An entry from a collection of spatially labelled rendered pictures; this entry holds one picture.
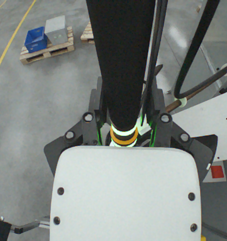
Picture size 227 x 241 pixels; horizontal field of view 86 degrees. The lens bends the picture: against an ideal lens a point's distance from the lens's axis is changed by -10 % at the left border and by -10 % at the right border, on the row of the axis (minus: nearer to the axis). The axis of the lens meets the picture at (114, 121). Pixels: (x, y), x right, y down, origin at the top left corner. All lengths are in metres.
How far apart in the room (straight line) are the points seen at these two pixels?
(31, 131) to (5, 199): 1.01
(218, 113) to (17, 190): 2.26
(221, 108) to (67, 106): 2.02
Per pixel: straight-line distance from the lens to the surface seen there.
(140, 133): 0.24
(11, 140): 2.54
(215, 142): 0.45
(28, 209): 2.17
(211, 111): 0.67
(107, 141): 0.61
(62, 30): 3.13
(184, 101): 0.29
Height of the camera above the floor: 1.77
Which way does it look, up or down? 64 degrees down
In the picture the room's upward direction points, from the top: 9 degrees counter-clockwise
